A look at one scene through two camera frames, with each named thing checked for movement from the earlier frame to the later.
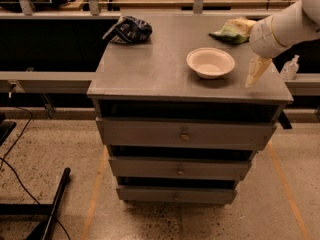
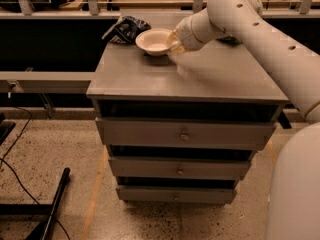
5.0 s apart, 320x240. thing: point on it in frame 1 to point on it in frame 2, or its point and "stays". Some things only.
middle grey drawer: x=180 y=168 stays
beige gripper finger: x=242 y=24 to x=173 y=37
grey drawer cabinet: x=180 y=123 stays
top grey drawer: x=191 y=133 stays
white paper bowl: x=211 y=63 to x=154 y=41
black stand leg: x=42 y=230 stays
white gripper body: x=264 y=38 to x=184 y=34
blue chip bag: x=129 y=30 stays
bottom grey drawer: x=177 y=194 stays
